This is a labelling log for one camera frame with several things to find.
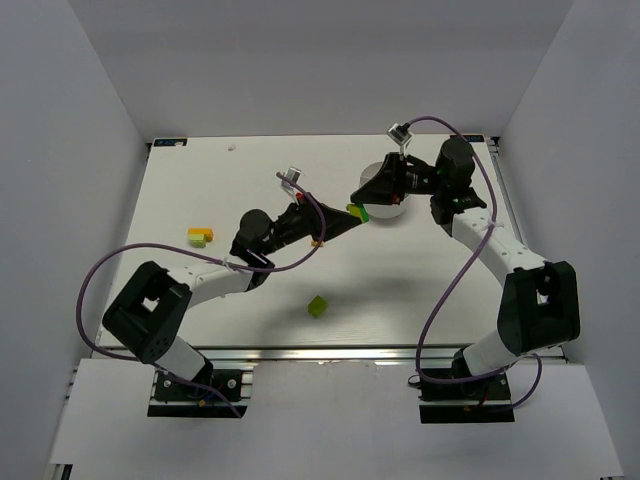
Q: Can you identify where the lime green lego block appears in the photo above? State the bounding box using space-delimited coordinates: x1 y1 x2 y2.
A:
307 295 329 318

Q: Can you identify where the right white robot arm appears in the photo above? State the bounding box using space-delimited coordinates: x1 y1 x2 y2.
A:
351 137 580 384

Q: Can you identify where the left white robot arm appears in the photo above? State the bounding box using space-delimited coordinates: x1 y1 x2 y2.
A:
102 199 368 384

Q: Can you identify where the white round divided container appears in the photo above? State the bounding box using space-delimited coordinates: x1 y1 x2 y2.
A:
359 162 412 221

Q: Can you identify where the right blue corner sticker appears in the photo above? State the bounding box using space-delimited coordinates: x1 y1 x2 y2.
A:
464 134 485 143

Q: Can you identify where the blue corner sticker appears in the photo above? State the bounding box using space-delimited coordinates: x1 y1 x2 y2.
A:
464 134 485 143
152 138 188 148

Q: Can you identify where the yellow and green lego stack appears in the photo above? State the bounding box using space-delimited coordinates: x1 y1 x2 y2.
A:
187 228 214 248

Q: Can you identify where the left blue corner sticker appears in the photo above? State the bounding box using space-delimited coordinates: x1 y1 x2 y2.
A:
152 138 188 148

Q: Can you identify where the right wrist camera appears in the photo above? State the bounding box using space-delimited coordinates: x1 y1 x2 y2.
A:
386 123 413 156

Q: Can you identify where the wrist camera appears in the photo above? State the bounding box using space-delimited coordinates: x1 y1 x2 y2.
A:
276 166 301 193
386 123 413 156

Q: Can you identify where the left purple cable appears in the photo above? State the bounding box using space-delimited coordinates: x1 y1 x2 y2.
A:
79 172 331 419

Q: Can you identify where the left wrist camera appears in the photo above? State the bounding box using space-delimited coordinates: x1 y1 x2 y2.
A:
276 166 301 193

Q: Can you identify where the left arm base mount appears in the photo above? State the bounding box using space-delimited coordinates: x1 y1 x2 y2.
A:
147 368 253 419

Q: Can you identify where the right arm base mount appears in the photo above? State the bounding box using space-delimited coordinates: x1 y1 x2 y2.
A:
407 373 515 425

